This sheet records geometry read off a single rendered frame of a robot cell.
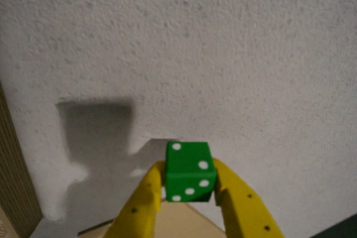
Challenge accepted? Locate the green die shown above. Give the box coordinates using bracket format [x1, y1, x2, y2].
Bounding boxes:
[165, 142, 217, 202]

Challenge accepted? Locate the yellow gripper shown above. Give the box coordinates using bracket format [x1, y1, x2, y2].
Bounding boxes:
[102, 158, 286, 238]

